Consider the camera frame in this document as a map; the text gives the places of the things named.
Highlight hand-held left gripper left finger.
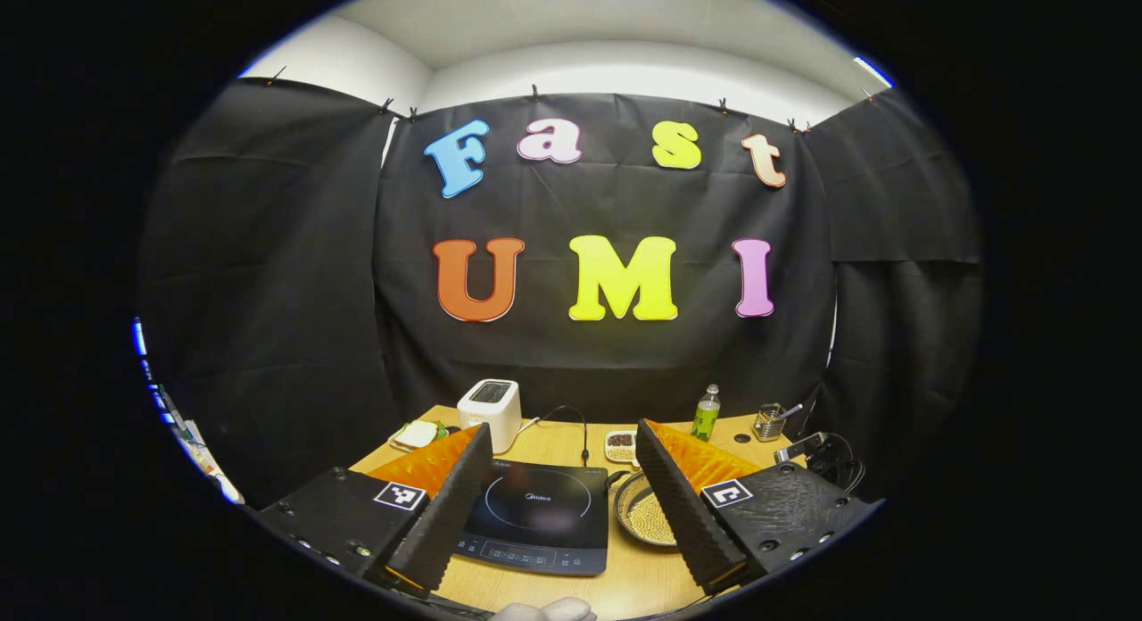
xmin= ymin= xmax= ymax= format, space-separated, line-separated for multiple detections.
xmin=257 ymin=423 xmax=493 ymax=597

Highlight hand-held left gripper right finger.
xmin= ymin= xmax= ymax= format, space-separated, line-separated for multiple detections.
xmin=635 ymin=418 xmax=884 ymax=597

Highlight steel pot with black handle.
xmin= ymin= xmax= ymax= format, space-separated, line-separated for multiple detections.
xmin=608 ymin=469 xmax=681 ymax=549

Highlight black induction cooktop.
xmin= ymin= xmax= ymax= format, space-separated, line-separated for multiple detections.
xmin=453 ymin=460 xmax=609 ymax=577

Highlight pile of soybeans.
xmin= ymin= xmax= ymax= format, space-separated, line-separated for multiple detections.
xmin=629 ymin=492 xmax=676 ymax=543

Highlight small cream plate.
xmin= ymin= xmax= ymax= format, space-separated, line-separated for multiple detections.
xmin=390 ymin=420 xmax=449 ymax=453

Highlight green drink bottle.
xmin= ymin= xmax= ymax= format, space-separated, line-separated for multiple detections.
xmin=691 ymin=385 xmax=721 ymax=443

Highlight white toaster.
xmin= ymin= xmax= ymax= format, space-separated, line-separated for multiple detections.
xmin=457 ymin=379 xmax=523 ymax=454

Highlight grey rectangular device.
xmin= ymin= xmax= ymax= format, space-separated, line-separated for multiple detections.
xmin=774 ymin=432 xmax=827 ymax=466

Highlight black power cable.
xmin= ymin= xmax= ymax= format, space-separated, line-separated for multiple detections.
xmin=534 ymin=405 xmax=591 ymax=467

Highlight black tangled cables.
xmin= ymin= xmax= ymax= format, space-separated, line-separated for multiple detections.
xmin=806 ymin=385 xmax=863 ymax=491

